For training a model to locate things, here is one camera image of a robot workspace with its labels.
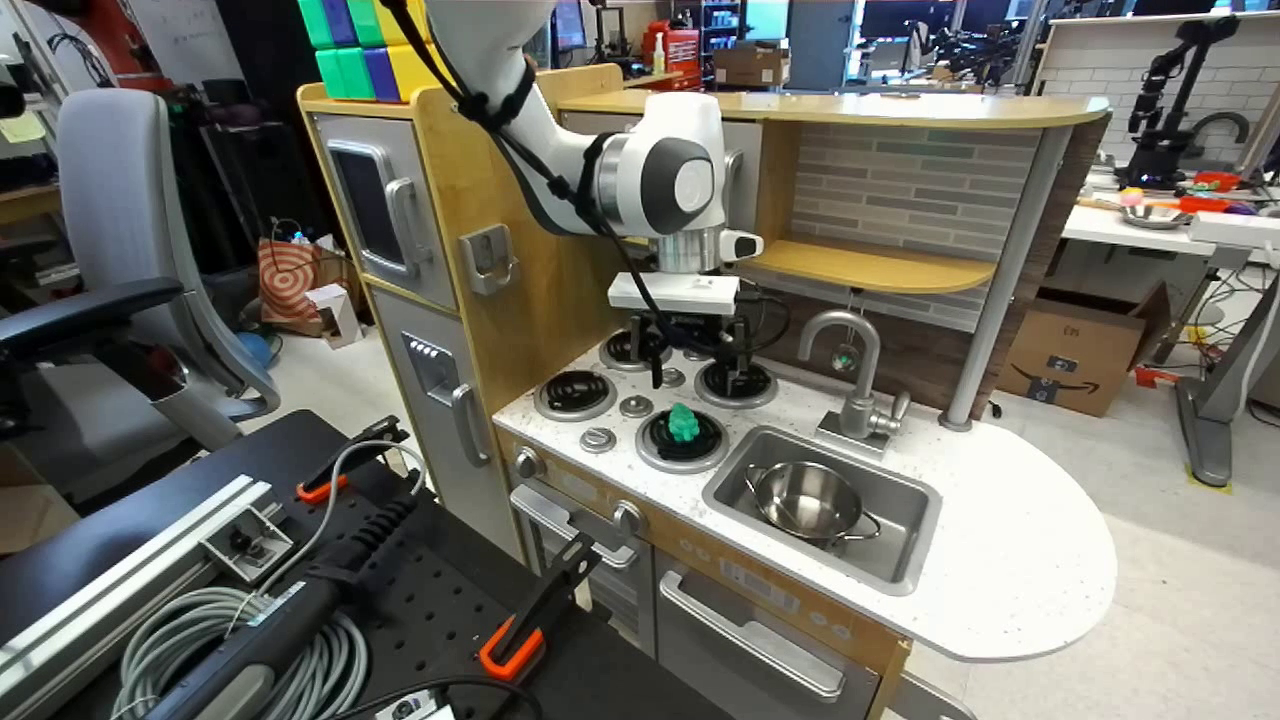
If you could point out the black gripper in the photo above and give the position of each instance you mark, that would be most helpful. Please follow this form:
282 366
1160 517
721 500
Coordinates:
688 331

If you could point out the green toy grape bunch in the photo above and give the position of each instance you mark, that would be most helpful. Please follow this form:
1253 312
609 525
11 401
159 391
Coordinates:
681 424

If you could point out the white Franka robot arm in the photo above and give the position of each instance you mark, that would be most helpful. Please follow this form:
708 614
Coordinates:
533 123

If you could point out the black small robot arm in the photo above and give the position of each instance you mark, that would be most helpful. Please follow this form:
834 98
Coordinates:
1174 95

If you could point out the grey toy sink basin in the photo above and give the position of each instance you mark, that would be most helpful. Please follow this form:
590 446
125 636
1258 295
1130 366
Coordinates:
905 521

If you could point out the silver stove knob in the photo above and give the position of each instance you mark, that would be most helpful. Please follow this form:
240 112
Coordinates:
639 407
599 438
673 379

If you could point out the black toy stove burner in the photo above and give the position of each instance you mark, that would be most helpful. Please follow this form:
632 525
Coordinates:
622 354
737 393
662 452
578 393

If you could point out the silver toy faucet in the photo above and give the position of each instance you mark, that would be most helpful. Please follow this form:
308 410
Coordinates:
865 373

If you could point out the grey toy fridge door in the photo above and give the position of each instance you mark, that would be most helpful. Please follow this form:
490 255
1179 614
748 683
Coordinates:
443 442

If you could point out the grey cabinet door with window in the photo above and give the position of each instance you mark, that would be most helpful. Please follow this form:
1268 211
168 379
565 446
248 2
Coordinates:
382 207

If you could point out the black breadboard table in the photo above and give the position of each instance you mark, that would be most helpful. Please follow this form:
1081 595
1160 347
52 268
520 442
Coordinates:
443 601

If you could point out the small white box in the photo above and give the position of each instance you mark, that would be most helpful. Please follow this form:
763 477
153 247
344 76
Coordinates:
335 312

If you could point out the toy kitchen unit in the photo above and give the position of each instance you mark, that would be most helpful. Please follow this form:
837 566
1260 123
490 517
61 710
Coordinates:
1015 560

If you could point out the cardboard box with smile logo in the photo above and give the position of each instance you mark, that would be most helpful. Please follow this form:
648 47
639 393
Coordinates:
1081 347

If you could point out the yellow foam block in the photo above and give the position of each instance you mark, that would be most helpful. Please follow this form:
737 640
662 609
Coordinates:
371 22
417 76

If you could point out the orange swirl pattern bag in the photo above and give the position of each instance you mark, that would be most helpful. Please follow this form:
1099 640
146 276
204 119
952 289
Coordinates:
284 280

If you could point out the blue foam block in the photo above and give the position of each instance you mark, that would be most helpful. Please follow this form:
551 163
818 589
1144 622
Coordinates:
340 22
382 76

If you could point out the green foam block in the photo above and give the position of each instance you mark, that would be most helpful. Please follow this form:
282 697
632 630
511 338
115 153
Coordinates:
340 73
314 22

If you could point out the white desk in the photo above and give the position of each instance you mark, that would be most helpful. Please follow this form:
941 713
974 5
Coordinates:
1133 230

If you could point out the metal bowl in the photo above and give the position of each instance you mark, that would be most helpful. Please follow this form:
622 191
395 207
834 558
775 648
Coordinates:
1153 214

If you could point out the red desk item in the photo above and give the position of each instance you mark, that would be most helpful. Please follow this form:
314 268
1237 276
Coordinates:
1209 184

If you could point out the grey padded office chair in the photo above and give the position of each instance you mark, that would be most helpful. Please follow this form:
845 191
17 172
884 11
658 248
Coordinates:
121 200

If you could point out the black chair armrest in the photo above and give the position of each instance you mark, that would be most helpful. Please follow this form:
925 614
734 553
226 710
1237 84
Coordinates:
80 312

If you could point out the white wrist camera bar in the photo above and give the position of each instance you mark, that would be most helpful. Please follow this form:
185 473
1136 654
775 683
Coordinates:
673 295

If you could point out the silver kitchen support post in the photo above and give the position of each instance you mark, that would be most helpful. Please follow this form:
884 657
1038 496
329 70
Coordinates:
1004 280

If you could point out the clear plastic bracket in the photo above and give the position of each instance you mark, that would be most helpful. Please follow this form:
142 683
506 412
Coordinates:
247 545

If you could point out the aluminium extrusion rail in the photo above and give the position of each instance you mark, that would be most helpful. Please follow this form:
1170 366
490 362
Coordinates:
133 566

